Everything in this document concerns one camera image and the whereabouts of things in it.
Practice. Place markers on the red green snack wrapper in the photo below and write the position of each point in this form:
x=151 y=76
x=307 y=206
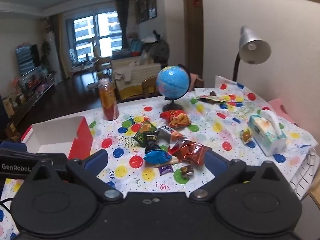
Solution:
x=215 y=98

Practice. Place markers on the window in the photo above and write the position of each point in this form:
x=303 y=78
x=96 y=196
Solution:
x=95 y=36

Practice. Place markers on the sofa with cream cover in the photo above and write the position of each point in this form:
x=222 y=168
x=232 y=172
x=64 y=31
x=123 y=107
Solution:
x=140 y=72

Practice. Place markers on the white grid paper bag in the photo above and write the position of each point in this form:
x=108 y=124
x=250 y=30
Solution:
x=306 y=172

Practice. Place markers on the orange juice bottle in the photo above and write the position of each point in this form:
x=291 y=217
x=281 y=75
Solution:
x=108 y=100

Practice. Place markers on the wooden armchair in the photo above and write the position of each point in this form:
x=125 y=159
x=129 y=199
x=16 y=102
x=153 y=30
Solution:
x=103 y=64

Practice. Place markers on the green snack packet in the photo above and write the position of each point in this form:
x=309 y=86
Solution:
x=140 y=137

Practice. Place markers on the dark framed wall picture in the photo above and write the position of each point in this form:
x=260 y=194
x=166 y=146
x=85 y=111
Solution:
x=151 y=1
x=142 y=7

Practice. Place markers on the small round stool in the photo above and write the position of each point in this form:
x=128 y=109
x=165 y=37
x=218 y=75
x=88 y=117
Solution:
x=92 y=85

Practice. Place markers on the wooden coffee table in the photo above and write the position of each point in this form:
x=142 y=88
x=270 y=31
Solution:
x=83 y=67

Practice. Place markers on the white standing air conditioner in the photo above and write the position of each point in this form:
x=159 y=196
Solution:
x=53 y=55

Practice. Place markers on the black snack packet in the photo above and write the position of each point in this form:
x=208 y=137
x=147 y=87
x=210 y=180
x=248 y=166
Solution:
x=152 y=143

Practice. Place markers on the grey curtain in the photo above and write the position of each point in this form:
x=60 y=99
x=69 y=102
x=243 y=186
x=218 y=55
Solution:
x=123 y=20

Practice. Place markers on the wooden chair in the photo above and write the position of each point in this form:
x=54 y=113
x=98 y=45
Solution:
x=150 y=86

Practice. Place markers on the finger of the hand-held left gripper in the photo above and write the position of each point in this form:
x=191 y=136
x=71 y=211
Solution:
x=12 y=146

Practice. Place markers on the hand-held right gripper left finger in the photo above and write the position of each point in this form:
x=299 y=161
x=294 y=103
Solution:
x=96 y=159

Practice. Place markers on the blue desk globe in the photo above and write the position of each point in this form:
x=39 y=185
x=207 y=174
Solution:
x=172 y=81

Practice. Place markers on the red chips packet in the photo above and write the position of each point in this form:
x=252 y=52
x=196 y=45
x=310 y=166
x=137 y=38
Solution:
x=176 y=118

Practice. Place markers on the red and white cardboard box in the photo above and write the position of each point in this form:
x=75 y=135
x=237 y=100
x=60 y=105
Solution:
x=55 y=132

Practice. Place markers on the television shelf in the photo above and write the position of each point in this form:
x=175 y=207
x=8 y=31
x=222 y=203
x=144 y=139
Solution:
x=27 y=95

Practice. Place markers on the purple candy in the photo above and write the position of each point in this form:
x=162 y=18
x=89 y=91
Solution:
x=165 y=169

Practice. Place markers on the wooden door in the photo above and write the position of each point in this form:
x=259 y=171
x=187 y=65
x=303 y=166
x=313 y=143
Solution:
x=192 y=35

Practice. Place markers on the light green small box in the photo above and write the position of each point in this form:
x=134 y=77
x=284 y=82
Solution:
x=265 y=132

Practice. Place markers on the orange wrapped candy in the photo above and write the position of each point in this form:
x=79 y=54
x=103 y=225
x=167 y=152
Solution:
x=246 y=136

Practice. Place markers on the beige wafer stick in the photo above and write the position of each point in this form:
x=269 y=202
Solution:
x=172 y=160

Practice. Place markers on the dark jacket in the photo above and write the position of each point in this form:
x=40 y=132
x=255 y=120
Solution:
x=160 y=48

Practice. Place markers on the silver desk lamp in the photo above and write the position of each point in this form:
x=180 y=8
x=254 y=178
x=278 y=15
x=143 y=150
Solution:
x=252 y=45

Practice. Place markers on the white snack packet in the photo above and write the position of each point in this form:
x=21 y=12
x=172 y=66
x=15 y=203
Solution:
x=167 y=130

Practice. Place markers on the pink cloth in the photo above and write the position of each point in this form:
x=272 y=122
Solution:
x=194 y=81

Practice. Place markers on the television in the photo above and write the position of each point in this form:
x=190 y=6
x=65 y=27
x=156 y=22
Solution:
x=27 y=60

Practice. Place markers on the yellow curtain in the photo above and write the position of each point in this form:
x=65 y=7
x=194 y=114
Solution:
x=60 y=47

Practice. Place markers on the balloon print tablecloth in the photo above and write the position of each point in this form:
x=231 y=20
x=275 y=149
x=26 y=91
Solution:
x=212 y=132

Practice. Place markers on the pink board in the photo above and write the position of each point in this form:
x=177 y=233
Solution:
x=277 y=106

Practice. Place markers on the brown silver candy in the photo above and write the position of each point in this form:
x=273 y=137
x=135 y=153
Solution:
x=187 y=171

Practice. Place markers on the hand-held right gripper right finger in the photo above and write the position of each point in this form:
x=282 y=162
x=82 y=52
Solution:
x=216 y=161

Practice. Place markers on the blue snack packet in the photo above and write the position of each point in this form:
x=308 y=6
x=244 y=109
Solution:
x=157 y=156

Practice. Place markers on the brown foil snack packet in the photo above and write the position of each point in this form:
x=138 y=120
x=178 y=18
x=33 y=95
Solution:
x=192 y=153

